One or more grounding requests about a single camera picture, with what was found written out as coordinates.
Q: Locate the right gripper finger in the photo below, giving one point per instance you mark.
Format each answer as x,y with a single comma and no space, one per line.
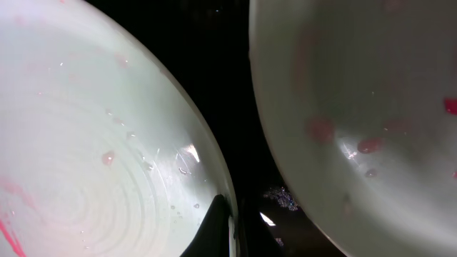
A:
212,237

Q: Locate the light blue plate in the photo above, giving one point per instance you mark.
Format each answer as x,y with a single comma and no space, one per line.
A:
103,153
357,101

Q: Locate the light blue plate top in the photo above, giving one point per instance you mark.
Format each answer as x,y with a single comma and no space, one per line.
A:
357,101

